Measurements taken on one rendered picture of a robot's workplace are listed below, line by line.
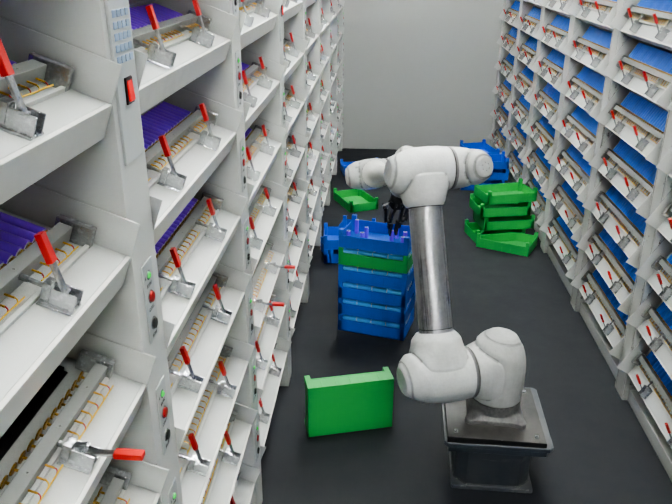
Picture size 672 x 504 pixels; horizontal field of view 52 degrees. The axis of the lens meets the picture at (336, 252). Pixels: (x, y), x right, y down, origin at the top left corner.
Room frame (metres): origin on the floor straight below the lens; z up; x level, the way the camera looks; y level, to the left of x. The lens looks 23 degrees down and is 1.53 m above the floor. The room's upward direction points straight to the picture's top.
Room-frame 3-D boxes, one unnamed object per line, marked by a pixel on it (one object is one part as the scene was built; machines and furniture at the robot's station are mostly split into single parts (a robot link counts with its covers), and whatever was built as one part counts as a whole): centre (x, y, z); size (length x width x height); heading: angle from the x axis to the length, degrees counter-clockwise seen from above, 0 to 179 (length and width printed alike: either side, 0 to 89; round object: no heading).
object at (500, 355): (1.79, -0.49, 0.38); 0.18 x 0.16 x 0.22; 106
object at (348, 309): (2.72, -0.18, 0.12); 0.30 x 0.20 x 0.08; 71
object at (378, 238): (2.72, -0.18, 0.44); 0.30 x 0.20 x 0.08; 71
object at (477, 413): (1.82, -0.50, 0.24); 0.22 x 0.18 x 0.06; 173
